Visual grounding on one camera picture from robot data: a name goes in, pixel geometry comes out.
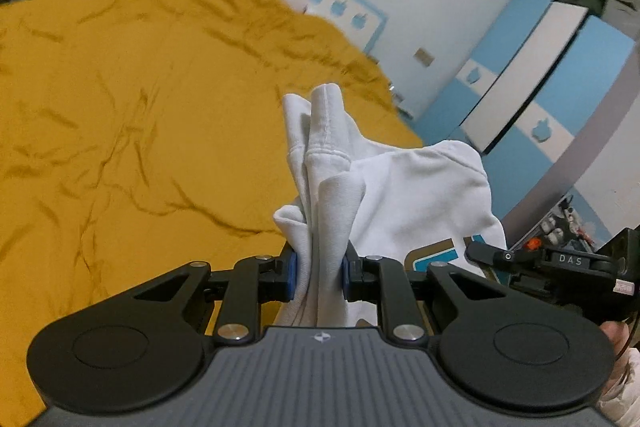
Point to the desk clutter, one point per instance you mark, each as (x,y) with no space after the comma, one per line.
(570,224)

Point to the blue and white wardrobe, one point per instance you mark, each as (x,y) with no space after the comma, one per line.
(530,72)

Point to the white sweatshirt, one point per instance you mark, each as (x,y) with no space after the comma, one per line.
(425,197)

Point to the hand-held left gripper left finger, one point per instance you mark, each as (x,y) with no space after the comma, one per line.
(291,276)

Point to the wall socket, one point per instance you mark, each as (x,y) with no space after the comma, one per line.
(424,57)

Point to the yellow bed blanket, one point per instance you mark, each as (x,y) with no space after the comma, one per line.
(150,107)

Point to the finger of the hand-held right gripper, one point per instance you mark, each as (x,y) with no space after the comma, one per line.
(500,255)

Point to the person's right hand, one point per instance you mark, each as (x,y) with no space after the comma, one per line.
(614,333)

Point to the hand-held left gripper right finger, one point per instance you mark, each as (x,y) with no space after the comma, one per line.
(345,278)

